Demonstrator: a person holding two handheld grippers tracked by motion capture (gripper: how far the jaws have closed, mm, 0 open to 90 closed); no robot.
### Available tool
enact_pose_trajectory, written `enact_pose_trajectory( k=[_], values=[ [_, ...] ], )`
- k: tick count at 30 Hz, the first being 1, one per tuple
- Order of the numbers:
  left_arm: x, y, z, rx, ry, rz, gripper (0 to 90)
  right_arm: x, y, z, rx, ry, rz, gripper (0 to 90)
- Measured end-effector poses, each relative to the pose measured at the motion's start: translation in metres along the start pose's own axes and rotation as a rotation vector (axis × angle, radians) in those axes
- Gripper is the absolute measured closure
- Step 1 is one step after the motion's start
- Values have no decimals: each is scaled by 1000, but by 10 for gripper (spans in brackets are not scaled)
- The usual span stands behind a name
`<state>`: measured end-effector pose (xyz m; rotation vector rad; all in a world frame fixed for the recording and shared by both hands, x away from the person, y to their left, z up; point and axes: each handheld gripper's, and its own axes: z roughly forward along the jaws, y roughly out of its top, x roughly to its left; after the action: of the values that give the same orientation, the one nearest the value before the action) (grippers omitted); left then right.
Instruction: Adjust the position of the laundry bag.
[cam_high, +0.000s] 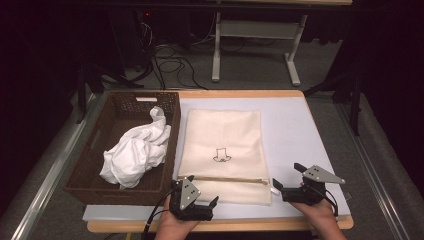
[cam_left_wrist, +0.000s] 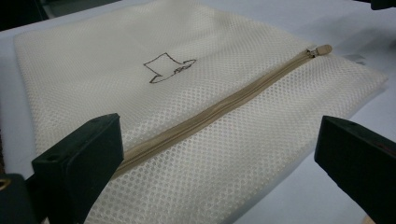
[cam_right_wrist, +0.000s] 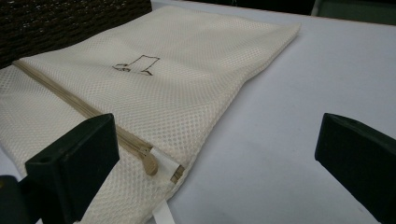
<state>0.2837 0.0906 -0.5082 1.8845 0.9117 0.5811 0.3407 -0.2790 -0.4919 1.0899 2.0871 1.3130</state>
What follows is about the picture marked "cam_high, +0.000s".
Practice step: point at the white garment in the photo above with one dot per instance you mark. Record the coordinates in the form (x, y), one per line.
(136, 153)

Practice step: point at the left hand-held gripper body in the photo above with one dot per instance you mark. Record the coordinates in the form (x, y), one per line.
(186, 195)

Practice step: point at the brown wicker basket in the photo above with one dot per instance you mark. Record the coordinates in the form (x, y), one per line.
(90, 160)

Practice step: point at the white table mat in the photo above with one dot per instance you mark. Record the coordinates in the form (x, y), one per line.
(293, 133)

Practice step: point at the black stand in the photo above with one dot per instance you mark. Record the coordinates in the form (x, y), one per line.
(96, 76)
(355, 96)

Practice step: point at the aluminium rail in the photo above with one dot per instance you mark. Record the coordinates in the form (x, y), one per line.
(50, 180)
(373, 180)

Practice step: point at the person's right hand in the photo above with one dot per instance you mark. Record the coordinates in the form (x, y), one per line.
(321, 215)

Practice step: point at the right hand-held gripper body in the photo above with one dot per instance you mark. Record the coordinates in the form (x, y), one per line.
(316, 175)

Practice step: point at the white metal desk frame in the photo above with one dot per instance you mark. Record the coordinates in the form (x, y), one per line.
(256, 29)

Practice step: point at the person's left hand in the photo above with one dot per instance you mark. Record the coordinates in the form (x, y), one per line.
(173, 223)

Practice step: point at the black computer tower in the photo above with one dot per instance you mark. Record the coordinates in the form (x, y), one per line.
(130, 36)

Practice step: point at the cream zippered laundry bag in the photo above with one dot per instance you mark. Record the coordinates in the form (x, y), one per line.
(223, 133)

